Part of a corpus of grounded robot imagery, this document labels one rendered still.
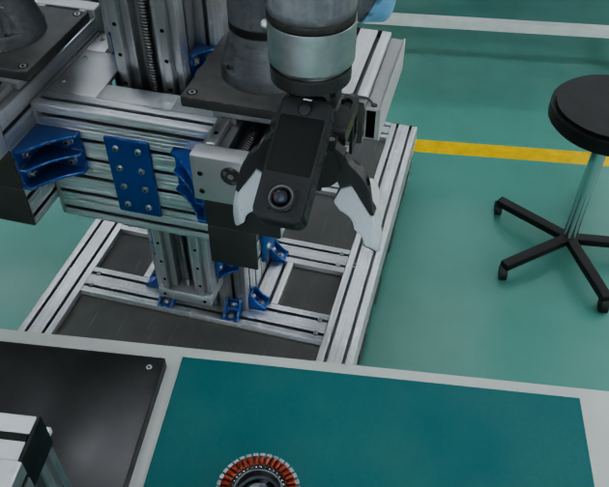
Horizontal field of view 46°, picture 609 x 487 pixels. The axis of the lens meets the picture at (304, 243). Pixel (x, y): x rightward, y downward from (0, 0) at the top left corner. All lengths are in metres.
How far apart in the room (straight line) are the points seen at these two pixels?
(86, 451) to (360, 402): 0.40
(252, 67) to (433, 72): 2.17
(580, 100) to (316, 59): 1.62
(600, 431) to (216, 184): 0.68
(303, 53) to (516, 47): 2.98
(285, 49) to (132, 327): 1.42
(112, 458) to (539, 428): 0.61
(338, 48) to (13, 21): 0.87
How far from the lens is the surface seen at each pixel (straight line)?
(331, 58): 0.60
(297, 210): 0.60
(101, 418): 1.11
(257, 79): 1.17
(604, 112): 2.15
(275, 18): 0.60
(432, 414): 1.11
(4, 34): 1.40
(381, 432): 1.09
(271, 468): 1.02
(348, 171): 0.67
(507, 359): 2.16
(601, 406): 1.19
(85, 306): 2.02
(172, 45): 1.36
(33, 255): 2.52
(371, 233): 0.71
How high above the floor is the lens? 1.68
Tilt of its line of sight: 44 degrees down
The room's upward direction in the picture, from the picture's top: straight up
